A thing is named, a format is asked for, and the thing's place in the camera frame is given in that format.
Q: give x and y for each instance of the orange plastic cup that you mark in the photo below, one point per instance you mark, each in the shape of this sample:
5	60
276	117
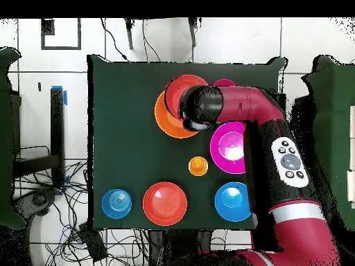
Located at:
198	166

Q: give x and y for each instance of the red-orange plastic bowl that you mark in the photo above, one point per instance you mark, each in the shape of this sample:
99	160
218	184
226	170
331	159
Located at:
165	203
177	86

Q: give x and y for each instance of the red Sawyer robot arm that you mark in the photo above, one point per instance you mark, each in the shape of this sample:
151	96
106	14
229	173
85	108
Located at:
277	166

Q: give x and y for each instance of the large orange bowl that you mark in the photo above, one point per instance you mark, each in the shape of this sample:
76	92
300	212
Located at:
166	124

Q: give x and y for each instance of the large pink bowl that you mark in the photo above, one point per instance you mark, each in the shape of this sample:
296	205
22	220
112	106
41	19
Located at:
227	149

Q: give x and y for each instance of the dark green tablecloth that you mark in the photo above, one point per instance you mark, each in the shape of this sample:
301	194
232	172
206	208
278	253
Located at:
124	152

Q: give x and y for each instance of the large blue bowl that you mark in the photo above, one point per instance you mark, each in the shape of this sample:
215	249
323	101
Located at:
231	202

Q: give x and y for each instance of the small crimson bowl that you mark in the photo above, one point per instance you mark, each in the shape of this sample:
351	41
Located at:
223	82

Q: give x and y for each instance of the small translucent blue bowl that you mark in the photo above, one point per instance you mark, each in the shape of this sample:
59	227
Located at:
116	203

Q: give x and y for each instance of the black tripod leg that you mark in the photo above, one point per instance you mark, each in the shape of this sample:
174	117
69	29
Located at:
193	33
129	36

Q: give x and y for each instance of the black stand with blue tape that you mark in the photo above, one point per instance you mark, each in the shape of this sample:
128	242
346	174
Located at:
56	124

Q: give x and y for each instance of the black power brick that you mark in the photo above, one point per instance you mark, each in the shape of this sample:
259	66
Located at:
93	243

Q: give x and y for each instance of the green cloth side table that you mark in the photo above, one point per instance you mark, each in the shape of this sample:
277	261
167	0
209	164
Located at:
332	110
5	138

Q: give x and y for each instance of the black pedestal base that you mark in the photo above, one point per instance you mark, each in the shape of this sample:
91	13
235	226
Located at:
180	246

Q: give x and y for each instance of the black square frame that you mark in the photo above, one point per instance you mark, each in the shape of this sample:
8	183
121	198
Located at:
79	36

